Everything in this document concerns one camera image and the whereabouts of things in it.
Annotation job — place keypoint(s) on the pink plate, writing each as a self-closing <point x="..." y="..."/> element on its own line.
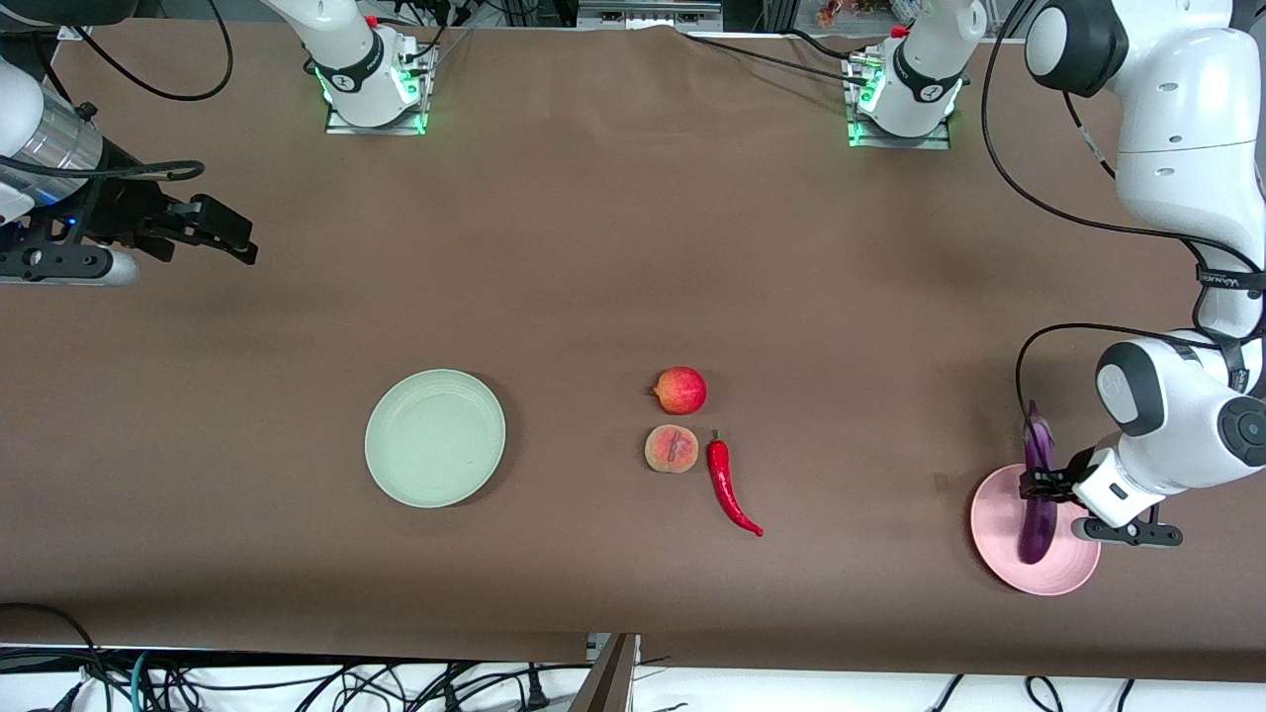
<point x="999" y="539"/>

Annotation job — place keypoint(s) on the red chili pepper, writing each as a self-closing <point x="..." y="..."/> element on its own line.
<point x="722" y="475"/>

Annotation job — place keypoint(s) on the brown table cover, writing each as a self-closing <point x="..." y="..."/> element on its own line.
<point x="593" y="247"/>

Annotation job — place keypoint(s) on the aluminium post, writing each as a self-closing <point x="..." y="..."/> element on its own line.
<point x="608" y="682"/>

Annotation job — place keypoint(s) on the red pomegranate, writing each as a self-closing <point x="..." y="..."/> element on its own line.
<point x="680" y="391"/>

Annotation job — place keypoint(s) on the black power plug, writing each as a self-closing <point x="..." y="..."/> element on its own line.
<point x="535" y="692"/>

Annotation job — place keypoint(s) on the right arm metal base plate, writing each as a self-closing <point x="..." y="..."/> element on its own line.
<point x="341" y="127"/>

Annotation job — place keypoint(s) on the grey metal box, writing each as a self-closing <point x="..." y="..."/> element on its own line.
<point x="648" y="12"/>

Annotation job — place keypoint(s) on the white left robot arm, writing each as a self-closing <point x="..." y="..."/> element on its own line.
<point x="1177" y="109"/>

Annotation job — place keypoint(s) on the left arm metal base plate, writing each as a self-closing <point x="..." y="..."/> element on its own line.
<point x="935" y="143"/>

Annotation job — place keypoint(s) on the light green plate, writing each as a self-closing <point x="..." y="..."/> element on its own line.
<point x="435" y="440"/>

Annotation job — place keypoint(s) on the purple eggplant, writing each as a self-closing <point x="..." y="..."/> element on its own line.
<point x="1036" y="529"/>

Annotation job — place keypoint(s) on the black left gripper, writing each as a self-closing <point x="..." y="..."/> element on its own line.
<point x="1060" y="483"/>

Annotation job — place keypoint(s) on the yellow pink peach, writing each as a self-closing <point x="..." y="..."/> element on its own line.
<point x="672" y="450"/>

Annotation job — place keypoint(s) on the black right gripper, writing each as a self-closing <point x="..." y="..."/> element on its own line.
<point x="127" y="211"/>

